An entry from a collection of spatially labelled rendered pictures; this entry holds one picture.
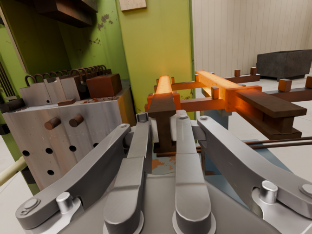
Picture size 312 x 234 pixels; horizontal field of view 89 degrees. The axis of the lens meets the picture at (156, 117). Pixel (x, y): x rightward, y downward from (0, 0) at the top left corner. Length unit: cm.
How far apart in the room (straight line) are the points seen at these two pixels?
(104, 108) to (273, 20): 645
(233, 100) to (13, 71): 83
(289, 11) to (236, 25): 184
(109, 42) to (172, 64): 49
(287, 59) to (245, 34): 151
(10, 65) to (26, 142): 35
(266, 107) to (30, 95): 67
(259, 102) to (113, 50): 92
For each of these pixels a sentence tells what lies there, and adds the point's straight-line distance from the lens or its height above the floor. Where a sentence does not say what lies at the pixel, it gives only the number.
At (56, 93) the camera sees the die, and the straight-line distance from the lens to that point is 64.
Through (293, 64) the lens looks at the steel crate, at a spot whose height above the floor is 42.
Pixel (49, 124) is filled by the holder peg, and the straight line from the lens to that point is 56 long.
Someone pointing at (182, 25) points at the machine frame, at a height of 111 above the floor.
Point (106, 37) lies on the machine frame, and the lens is 105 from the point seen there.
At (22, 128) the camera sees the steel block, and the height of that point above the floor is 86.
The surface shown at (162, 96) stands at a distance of 20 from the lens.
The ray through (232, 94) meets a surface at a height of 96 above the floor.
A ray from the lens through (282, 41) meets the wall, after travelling 700.
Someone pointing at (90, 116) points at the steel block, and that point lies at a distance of 54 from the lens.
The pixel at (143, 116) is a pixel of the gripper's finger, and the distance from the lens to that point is 15.
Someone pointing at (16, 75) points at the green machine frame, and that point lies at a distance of 89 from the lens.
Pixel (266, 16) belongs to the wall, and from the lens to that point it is 653.
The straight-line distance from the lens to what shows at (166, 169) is 53.
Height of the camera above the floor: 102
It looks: 21 degrees down
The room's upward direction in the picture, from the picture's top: 8 degrees counter-clockwise
